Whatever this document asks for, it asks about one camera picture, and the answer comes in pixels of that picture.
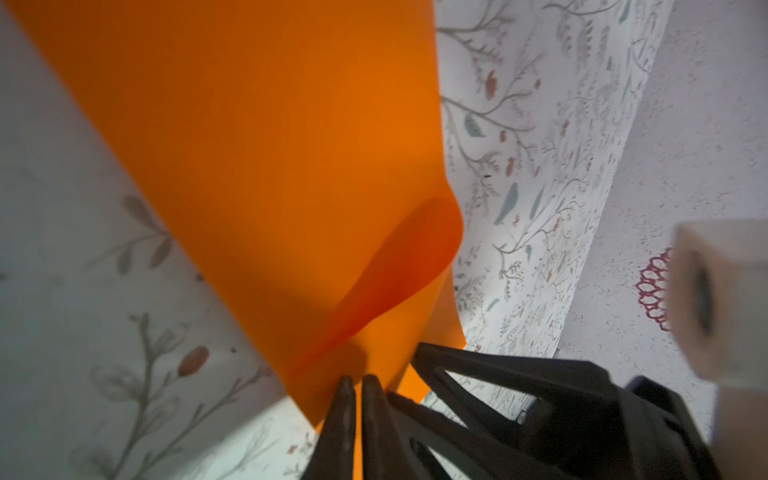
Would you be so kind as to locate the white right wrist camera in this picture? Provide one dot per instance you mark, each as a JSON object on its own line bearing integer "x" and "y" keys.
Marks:
{"x": 717, "y": 311}

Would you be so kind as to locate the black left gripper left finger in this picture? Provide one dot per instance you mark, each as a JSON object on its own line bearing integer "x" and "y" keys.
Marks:
{"x": 333, "y": 456}

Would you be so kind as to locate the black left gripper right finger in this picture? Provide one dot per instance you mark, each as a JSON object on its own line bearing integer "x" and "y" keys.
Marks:
{"x": 384, "y": 457}

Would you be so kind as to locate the orange square paper sheet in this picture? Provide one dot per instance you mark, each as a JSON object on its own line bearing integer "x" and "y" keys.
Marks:
{"x": 205, "y": 204}

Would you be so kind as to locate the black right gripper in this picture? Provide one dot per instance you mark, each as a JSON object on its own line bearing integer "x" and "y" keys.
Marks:
{"x": 581, "y": 422}

